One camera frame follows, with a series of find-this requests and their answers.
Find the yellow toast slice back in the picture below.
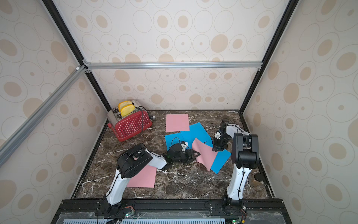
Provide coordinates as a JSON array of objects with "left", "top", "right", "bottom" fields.
[{"left": 118, "top": 100, "right": 132, "bottom": 111}]

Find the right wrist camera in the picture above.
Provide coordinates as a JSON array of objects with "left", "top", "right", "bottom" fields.
[{"left": 214, "top": 121, "right": 229, "bottom": 140}]

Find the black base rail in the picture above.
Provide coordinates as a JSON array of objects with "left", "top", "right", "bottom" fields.
[{"left": 52, "top": 198, "right": 292, "bottom": 224}]

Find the horizontal aluminium rail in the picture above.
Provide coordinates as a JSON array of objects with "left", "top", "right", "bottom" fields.
[{"left": 83, "top": 59, "right": 263, "bottom": 71}]

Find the pink paper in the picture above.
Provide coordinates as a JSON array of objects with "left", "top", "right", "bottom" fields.
[
  {"left": 127, "top": 166, "right": 157, "bottom": 188},
  {"left": 166, "top": 114, "right": 190, "bottom": 132},
  {"left": 192, "top": 138, "right": 218, "bottom": 171}
]

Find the left aluminium rail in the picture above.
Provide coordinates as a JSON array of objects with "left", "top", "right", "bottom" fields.
[{"left": 1, "top": 65, "right": 86, "bottom": 166}]

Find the red toaster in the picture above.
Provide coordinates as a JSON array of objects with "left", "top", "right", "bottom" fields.
[{"left": 107, "top": 100, "right": 155, "bottom": 142}]

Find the yellow toast slice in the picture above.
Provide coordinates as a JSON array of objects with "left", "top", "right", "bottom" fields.
[
  {"left": 118, "top": 100, "right": 132, "bottom": 111},
  {"left": 120, "top": 104, "right": 136, "bottom": 118}
]

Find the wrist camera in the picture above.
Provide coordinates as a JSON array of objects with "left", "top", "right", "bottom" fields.
[
  {"left": 214, "top": 121, "right": 229, "bottom": 140},
  {"left": 170, "top": 141, "right": 189, "bottom": 152}
]

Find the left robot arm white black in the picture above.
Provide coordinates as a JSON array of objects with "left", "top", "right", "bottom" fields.
[{"left": 98, "top": 141, "right": 201, "bottom": 216}]

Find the brown jar front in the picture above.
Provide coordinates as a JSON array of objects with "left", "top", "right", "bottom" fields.
[{"left": 254, "top": 173, "right": 264, "bottom": 182}]

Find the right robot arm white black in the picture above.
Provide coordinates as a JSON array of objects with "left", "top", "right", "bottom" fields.
[{"left": 212, "top": 121, "right": 259, "bottom": 209}]

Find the blue paper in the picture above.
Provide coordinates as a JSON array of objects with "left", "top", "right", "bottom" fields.
[
  {"left": 211, "top": 150, "right": 231, "bottom": 174},
  {"left": 165, "top": 123, "right": 213, "bottom": 150}
]

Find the pink paper back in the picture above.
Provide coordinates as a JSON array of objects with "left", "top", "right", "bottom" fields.
[{"left": 166, "top": 114, "right": 190, "bottom": 132}]

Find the black toaster cable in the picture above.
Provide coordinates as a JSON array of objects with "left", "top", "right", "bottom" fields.
[{"left": 134, "top": 105, "right": 154, "bottom": 132}]

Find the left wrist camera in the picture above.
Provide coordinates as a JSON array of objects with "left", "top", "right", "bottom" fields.
[{"left": 170, "top": 141, "right": 189, "bottom": 152}]

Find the yellow toast slice front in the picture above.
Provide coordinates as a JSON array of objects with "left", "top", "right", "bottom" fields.
[{"left": 120, "top": 104, "right": 136, "bottom": 118}]

